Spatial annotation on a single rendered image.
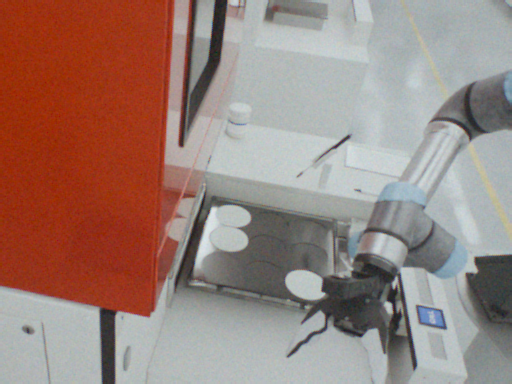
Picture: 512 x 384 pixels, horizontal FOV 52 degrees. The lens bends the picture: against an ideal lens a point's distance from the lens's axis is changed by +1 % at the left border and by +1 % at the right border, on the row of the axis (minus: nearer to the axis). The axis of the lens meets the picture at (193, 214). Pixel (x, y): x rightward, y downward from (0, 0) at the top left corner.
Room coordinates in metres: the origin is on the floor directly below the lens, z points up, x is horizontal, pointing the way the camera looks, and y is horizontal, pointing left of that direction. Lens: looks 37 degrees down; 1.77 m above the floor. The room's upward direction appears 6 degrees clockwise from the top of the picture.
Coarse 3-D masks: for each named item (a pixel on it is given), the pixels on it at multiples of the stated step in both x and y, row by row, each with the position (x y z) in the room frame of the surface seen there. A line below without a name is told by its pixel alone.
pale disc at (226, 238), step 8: (216, 232) 1.08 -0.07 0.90; (224, 232) 1.08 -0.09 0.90; (232, 232) 1.08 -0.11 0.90; (240, 232) 1.09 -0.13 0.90; (216, 240) 1.04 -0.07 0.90; (224, 240) 1.05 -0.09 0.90; (232, 240) 1.05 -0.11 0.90; (240, 240) 1.05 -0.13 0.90; (224, 248) 1.01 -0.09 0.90; (232, 248) 1.02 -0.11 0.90; (240, 248) 1.02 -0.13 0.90
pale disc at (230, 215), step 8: (224, 208) 1.19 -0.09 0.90; (232, 208) 1.19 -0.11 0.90; (240, 208) 1.20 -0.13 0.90; (216, 216) 1.15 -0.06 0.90; (224, 216) 1.15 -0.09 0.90; (232, 216) 1.16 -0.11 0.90; (240, 216) 1.16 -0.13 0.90; (248, 216) 1.16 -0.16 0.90; (232, 224) 1.12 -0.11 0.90; (240, 224) 1.12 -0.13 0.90
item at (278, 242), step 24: (264, 216) 1.17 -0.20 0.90; (288, 216) 1.19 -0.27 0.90; (264, 240) 1.07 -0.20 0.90; (288, 240) 1.08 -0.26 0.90; (312, 240) 1.09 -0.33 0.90; (216, 264) 0.95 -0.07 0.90; (240, 264) 0.96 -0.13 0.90; (264, 264) 0.97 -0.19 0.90; (288, 264) 0.98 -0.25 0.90; (312, 264) 0.99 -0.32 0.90; (240, 288) 0.88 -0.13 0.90; (264, 288) 0.89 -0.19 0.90
